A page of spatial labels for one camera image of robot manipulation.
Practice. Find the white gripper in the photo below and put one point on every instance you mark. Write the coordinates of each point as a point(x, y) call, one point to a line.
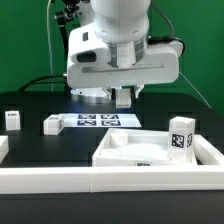
point(132, 63)

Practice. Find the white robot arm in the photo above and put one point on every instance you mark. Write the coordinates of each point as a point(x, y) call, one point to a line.
point(115, 21)

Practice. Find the white fiducial marker base sheet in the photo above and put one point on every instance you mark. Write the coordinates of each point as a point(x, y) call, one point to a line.
point(100, 120)

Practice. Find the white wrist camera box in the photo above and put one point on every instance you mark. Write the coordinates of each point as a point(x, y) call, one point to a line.
point(87, 54)

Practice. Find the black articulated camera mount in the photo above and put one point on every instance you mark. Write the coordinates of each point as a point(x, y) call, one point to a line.
point(68, 14)

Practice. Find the white right fence rail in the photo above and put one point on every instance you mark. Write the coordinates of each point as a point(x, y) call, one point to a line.
point(206, 153)

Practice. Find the white fence rail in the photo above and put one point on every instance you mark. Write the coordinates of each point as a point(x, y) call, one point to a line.
point(110, 179)
point(206, 153)
point(4, 147)

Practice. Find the white front fence rail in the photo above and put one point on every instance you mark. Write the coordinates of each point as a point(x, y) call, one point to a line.
point(110, 179)

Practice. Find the white left fence rail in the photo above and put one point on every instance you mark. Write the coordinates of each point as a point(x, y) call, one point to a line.
point(4, 147)

